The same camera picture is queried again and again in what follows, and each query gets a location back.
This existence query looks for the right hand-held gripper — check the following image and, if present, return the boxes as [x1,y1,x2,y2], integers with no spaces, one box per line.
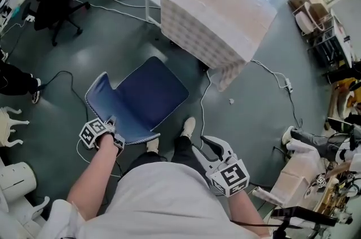
[192,135,250,198]

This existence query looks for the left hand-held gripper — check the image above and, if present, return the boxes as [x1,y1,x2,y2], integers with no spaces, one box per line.
[78,115,126,158]

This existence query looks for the blue chair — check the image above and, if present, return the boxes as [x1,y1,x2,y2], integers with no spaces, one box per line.
[84,56,190,145]

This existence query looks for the person's left forearm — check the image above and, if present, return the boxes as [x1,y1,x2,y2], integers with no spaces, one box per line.
[67,134,119,222]

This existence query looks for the person's right forearm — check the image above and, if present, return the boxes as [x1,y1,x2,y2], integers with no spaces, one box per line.
[227,190,271,236]

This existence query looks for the table with beige tablecloth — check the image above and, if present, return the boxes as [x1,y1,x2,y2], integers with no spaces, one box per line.
[159,0,279,92]

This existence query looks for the person's black trousers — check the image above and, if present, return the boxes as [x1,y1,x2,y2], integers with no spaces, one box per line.
[124,135,212,188]

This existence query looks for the person's right beige shoe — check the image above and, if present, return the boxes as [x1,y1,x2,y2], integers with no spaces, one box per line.
[180,116,196,139]

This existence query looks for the person's beige shoe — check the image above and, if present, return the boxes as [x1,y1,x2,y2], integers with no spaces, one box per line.
[146,138,160,153]
[180,116,196,139]

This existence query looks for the person's left beige shoe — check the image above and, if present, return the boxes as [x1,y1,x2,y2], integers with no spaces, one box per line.
[146,138,160,153]

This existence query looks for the person's white shirt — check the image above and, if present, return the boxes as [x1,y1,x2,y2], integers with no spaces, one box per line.
[36,161,271,239]

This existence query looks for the cloth covered furniture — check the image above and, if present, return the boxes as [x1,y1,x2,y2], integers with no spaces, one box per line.
[270,138,323,208]

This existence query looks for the small white ornate table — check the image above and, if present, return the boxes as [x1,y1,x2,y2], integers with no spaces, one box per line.
[0,107,30,148]

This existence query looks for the white cylinder container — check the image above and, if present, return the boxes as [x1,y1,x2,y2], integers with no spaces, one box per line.
[0,161,38,204]

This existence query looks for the black stand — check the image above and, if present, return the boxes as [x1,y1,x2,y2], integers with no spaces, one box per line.
[270,206,339,239]

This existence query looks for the white ornate furniture piece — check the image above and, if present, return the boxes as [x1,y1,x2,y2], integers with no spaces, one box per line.
[0,194,51,239]

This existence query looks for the white wooden cradle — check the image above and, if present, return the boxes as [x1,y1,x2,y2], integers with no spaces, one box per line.
[293,1,334,36]

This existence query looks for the thin white cable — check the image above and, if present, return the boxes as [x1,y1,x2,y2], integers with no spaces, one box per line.
[199,70,213,150]

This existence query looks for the black floor cable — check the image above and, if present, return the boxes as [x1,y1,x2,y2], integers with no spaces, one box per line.
[38,70,91,120]

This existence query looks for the black power strip cable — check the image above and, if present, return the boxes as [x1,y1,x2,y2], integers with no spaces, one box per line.
[287,90,305,129]

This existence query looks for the white cable with power strip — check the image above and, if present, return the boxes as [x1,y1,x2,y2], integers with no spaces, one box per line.
[250,59,294,94]

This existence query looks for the black wire rack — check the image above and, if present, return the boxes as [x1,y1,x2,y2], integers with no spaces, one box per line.
[307,8,356,70]

